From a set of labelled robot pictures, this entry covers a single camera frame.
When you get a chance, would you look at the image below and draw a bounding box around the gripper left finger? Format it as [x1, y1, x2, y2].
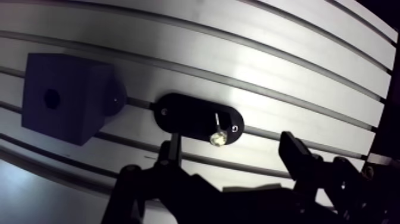
[101, 133, 223, 224]

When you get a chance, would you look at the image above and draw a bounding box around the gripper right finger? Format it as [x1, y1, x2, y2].
[278, 130, 383, 224]

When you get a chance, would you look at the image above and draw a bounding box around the steel bolt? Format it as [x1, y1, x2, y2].
[209, 113, 229, 147]

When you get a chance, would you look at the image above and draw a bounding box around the black oval holder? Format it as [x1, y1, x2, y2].
[152, 92, 245, 146]

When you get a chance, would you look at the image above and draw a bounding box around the dark blue-grey block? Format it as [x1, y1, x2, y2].
[21, 52, 127, 147]

